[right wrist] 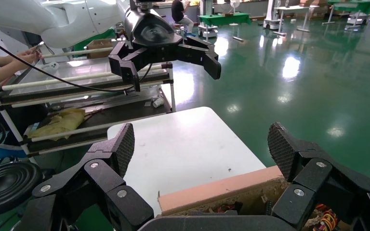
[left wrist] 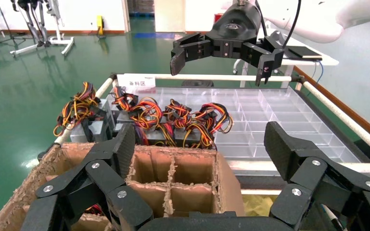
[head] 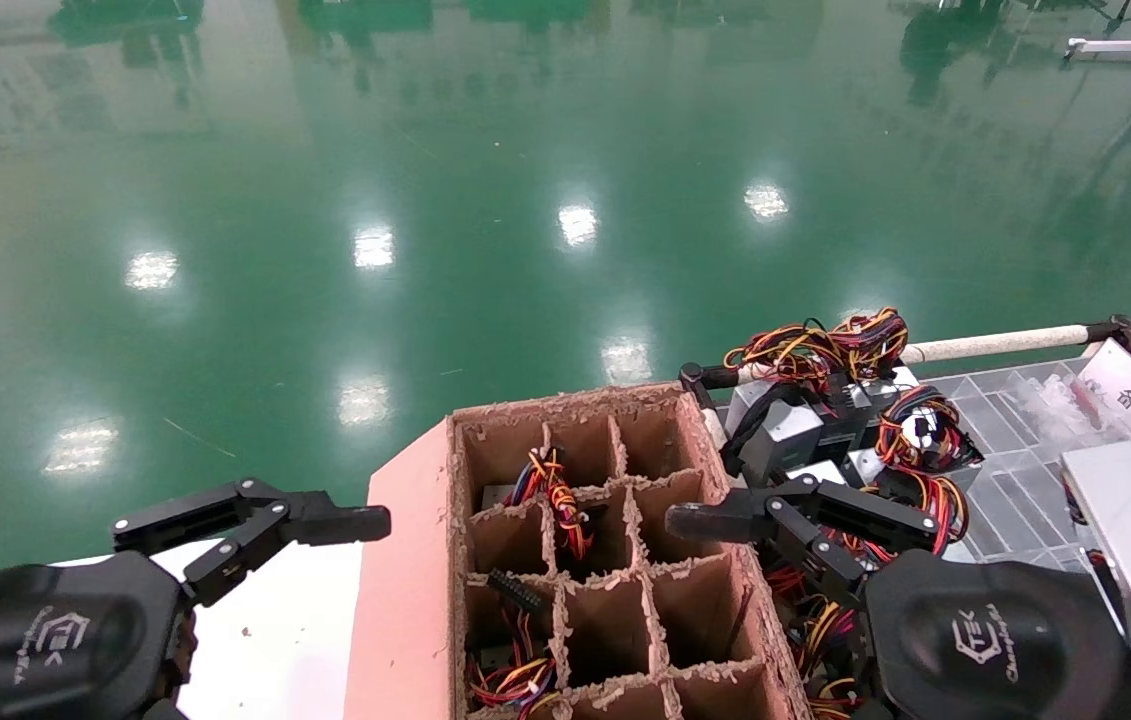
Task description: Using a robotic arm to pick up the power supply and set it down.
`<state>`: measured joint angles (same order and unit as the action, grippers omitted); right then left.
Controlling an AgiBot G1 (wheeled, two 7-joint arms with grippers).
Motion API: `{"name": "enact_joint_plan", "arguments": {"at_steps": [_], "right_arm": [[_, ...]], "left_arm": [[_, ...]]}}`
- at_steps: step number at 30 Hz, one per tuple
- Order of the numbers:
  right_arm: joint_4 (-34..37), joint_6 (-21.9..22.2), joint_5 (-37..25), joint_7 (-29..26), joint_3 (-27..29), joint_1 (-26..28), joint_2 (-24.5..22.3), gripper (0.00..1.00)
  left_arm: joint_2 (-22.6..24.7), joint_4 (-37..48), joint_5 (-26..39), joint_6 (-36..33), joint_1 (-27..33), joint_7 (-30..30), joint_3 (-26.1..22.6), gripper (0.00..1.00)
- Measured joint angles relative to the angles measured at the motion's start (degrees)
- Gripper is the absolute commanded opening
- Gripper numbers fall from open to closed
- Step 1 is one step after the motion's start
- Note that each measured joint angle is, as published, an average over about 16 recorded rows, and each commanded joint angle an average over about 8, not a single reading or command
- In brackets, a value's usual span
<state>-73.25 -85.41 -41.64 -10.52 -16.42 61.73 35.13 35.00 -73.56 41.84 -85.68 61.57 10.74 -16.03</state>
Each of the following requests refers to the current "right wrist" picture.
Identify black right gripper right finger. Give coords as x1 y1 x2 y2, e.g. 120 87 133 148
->
266 122 370 231

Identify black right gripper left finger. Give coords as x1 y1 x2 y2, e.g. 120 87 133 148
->
17 122 155 231

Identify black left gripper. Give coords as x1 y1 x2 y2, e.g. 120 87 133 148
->
108 8 222 93

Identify small silver handheld tool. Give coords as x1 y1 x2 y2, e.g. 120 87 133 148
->
30 41 45 53

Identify low white robot base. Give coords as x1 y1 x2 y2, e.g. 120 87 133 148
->
345 13 370 26

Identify person's bare hand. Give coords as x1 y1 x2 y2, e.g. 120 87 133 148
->
15 48 43 70

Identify seated person black shirt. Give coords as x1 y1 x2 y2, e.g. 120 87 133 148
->
171 0 195 33

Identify white column machine on base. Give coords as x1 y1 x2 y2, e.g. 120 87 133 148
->
197 0 220 39

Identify open brown cardboard box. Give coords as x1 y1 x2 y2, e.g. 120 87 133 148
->
85 38 116 60

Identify yellow cloth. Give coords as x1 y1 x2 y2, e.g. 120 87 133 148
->
27 108 87 141

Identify table with green cloth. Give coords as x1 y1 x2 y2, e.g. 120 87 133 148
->
198 12 252 28

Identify green cloth drape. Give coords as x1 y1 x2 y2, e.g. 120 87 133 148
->
72 28 118 52

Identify black round ribbed disc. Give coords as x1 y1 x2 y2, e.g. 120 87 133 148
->
0 161 44 219

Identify person in black clothes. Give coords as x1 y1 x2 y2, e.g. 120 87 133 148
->
0 51 49 147

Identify pink cardboard box with dividers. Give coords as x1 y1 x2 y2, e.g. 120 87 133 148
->
158 165 289 231

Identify white handheld controller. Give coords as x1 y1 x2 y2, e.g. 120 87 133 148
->
42 61 60 73

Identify white wheeled robot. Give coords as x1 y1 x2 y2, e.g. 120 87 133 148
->
263 0 282 31

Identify white metal table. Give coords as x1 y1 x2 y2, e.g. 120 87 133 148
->
272 4 320 37

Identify stacked brown cardboard boxes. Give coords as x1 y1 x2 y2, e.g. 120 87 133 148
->
299 0 330 20

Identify long green top table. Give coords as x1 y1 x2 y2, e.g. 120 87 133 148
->
321 0 370 26

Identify multicoloured power supply wire bundle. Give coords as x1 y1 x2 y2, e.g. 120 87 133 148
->
312 204 340 231

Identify tube frame shelf rack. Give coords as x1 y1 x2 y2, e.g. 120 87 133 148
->
0 47 177 157

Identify white pedestal fan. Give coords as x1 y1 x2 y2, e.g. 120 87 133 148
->
228 0 242 27

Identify wire bundle with black connector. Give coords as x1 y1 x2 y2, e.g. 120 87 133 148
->
216 203 238 214

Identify long black cable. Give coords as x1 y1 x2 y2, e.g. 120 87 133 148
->
0 33 154 94

